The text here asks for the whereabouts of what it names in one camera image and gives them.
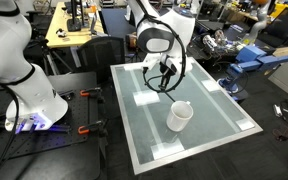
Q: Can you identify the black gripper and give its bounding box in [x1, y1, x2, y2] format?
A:
[159, 53, 179, 91]

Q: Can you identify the black pen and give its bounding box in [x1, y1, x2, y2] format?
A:
[163, 87, 177, 103]

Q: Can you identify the white ceramic mug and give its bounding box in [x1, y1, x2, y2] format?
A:
[166, 100, 195, 133]

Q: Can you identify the white tape patch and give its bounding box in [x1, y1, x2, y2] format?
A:
[201, 79, 221, 93]
[150, 138, 186, 160]
[123, 63, 145, 72]
[235, 119, 256, 132]
[132, 89, 161, 107]

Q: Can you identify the white tape strip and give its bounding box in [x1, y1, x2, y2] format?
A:
[187, 71, 242, 133]
[129, 69, 165, 148]

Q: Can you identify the black cylinder tube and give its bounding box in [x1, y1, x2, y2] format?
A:
[194, 16, 213, 35]

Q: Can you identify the black mesh office chair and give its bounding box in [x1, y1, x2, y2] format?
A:
[76, 35, 127, 84]

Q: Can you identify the orange black bar clamp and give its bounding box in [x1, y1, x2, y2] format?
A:
[79, 87, 106, 104]
[77, 119, 108, 137]

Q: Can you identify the black workbench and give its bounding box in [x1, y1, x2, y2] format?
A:
[98, 7, 142, 63]

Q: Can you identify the black toggle clamp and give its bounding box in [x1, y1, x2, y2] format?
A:
[57, 89, 76, 101]

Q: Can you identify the black monitor stand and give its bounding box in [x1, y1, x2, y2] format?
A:
[66, 0, 85, 33]

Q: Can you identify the white power adapter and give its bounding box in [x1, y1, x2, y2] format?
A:
[273, 104, 283, 118]

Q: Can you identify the small black white device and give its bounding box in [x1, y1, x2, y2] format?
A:
[55, 28, 68, 38]

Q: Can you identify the black tripod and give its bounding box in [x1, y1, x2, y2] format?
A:
[33, 38, 73, 76]

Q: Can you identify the tan cardboard piece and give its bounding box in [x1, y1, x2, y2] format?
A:
[273, 45, 288, 58]

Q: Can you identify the light wooden desk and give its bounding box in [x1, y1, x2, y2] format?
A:
[45, 1, 105, 49]

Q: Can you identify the yellow box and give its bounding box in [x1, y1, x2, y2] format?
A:
[269, 2, 288, 19]

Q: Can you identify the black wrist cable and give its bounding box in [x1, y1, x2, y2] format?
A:
[135, 0, 188, 94]

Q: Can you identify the yellow black cable reel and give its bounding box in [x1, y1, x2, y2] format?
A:
[125, 32, 139, 51]

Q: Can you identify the metal electronics assembly with wires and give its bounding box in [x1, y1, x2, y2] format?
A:
[196, 29, 242, 56]

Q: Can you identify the glass table panel with frame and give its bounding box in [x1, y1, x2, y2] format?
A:
[109, 56, 264, 176]

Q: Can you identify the red black floor cable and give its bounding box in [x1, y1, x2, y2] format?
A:
[271, 99, 288, 142]

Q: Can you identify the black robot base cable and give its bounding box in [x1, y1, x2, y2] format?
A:
[0, 79, 22, 180]

